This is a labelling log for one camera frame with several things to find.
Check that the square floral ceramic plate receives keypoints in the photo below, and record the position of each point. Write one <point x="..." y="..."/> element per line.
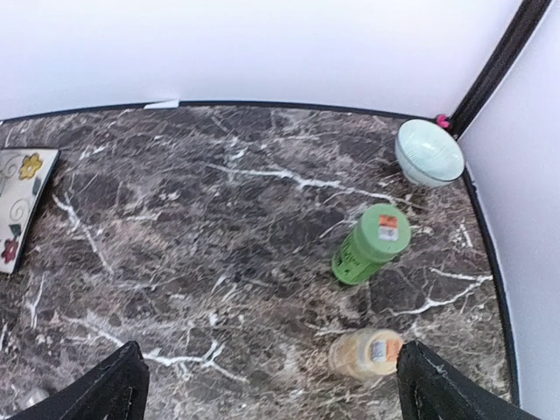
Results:
<point x="24" y="175"/>

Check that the small celadon bowl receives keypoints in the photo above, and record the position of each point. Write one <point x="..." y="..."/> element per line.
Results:
<point x="427" y="154"/>

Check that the green pill bottle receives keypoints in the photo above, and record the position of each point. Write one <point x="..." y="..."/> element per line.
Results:
<point x="382" y="233"/>

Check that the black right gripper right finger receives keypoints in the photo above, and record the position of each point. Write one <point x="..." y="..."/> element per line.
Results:
<point x="431" y="388"/>

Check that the black corner frame post right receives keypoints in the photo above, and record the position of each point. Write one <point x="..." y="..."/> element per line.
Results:
<point x="515" y="37"/>

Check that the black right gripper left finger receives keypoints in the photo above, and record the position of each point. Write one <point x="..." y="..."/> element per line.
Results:
<point x="116" y="388"/>

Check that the small pink object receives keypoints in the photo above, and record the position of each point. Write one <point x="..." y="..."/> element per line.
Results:
<point x="443" y="121"/>

